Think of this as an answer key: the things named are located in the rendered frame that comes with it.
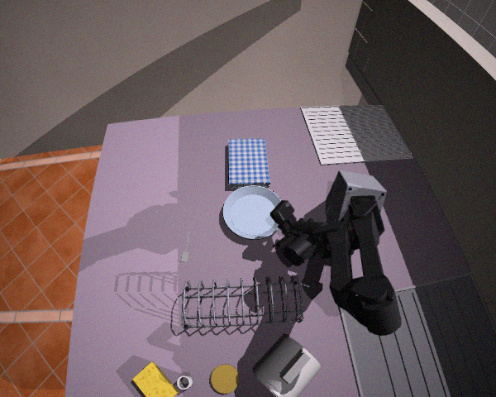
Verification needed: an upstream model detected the grey wire dish rack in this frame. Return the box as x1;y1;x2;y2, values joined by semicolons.
182;275;304;328

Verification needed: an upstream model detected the blue checkered towel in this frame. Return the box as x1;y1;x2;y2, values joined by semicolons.
228;139;270;189

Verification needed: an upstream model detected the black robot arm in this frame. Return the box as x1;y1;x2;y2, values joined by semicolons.
276;195;402;336

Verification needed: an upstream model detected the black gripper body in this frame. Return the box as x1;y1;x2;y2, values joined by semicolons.
270;200;314;235

